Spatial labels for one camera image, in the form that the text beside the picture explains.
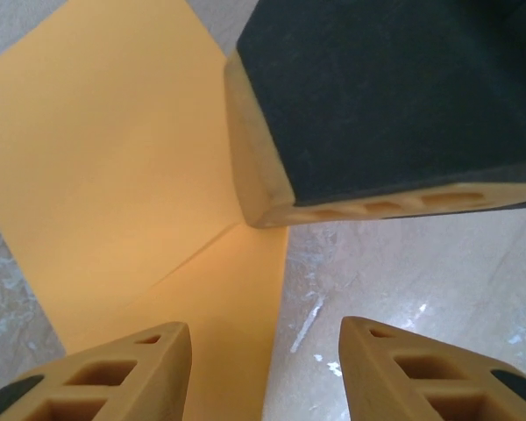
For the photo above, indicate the orange cloth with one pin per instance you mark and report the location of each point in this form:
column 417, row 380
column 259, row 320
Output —
column 114, row 153

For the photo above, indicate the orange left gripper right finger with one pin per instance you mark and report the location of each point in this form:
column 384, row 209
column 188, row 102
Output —
column 364, row 381

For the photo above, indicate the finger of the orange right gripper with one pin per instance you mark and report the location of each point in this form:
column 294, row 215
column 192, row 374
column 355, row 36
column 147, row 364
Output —
column 377, row 96

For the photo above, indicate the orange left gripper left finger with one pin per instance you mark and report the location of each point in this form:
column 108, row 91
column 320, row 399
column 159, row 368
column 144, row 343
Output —
column 158, row 373

